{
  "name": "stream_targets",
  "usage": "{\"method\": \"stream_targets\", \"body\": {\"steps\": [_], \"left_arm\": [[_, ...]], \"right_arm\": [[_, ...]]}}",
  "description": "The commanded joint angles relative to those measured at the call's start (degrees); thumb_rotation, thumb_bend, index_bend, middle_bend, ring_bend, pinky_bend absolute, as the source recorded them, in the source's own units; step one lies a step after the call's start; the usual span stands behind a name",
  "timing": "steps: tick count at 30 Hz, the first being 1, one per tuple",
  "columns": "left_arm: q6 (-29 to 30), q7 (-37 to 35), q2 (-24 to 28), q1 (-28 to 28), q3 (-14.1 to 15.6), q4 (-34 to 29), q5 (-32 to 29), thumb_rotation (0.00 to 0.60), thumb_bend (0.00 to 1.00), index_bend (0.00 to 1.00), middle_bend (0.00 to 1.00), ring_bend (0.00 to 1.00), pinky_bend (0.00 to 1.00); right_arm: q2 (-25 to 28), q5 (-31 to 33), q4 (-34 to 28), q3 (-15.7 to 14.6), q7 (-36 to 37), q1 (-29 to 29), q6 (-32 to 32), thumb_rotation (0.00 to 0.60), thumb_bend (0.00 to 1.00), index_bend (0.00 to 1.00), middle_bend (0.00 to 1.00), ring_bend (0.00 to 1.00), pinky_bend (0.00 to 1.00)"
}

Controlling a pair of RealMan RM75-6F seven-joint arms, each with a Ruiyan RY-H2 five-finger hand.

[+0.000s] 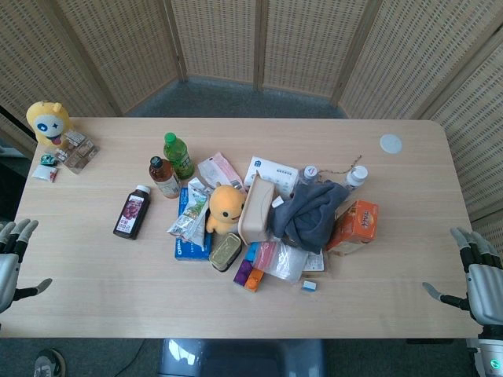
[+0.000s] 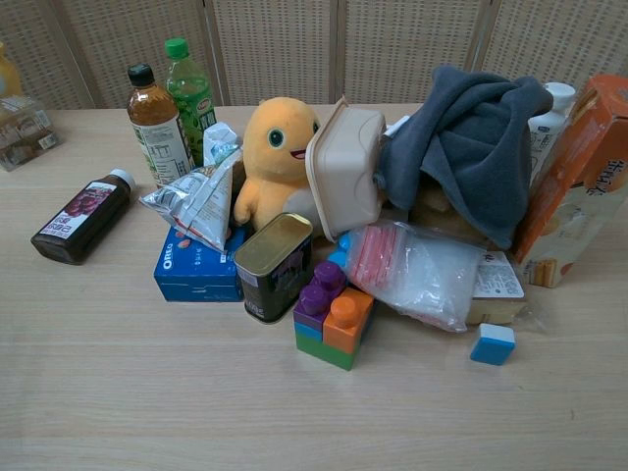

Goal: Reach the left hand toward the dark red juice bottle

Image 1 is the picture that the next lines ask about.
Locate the clear pack of brown snacks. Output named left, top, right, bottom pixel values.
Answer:
left=54, top=130, right=99, bottom=175

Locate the white tissue pack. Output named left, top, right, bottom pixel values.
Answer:
left=243, top=156, right=300, bottom=196

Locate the small white sachet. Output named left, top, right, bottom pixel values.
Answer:
left=31, top=163, right=60, bottom=182

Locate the blue Oreo cookie box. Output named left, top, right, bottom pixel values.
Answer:
left=173, top=187, right=215, bottom=261

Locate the yellow plush mascot toy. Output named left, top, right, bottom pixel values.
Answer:
left=26, top=101, right=72, bottom=151

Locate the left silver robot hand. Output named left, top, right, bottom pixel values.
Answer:
left=0, top=218, right=53, bottom=314

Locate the clear zip bag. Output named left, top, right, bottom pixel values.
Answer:
left=253, top=240, right=309, bottom=284

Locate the clear water bottle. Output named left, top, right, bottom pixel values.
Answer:
left=298, top=164, right=324, bottom=187

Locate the grey cloth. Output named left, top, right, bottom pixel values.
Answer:
left=268, top=180, right=351, bottom=255

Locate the blue building block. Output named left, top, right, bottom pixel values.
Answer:
left=244, top=241, right=262, bottom=263

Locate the orange plush dinosaur toy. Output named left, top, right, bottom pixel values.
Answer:
left=205, top=183, right=247, bottom=236

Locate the dark juice bottle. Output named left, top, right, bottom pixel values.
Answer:
left=112, top=185, right=152, bottom=241

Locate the orange carton box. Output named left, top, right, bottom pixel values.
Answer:
left=325, top=199, right=380, bottom=257

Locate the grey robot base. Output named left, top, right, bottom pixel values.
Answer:
left=156, top=338, right=327, bottom=377

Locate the green tea bottle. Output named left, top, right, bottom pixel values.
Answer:
left=163, top=132, right=196, bottom=181

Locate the pink white snack packet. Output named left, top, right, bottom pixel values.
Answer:
left=196, top=152, right=248, bottom=195

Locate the beige plastic box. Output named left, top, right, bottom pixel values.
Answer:
left=237, top=173, right=277, bottom=247

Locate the white round table cap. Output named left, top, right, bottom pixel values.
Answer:
left=379, top=133, right=405, bottom=155

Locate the green white snack bag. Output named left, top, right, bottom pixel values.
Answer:
left=167, top=177, right=214, bottom=250

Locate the white pill bottle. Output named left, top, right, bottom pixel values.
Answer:
left=343, top=165, right=369, bottom=192

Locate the grey sneaker shoe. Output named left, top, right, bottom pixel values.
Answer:
left=33, top=347, right=67, bottom=377

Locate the folding rattan screen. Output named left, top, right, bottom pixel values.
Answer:
left=0, top=0, right=503, bottom=256

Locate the metal tin can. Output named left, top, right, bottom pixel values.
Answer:
left=207, top=232, right=243, bottom=273

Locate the brown tea bottle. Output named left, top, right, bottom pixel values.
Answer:
left=149, top=156, right=182, bottom=200

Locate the black cable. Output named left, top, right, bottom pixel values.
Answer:
left=124, top=339, right=147, bottom=377

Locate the orange building block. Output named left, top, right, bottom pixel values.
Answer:
left=245, top=268, right=266, bottom=294

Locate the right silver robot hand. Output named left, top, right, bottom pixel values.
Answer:
left=422, top=226, right=503, bottom=326

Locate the brown twine string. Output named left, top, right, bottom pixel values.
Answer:
left=316, top=155, right=363, bottom=183

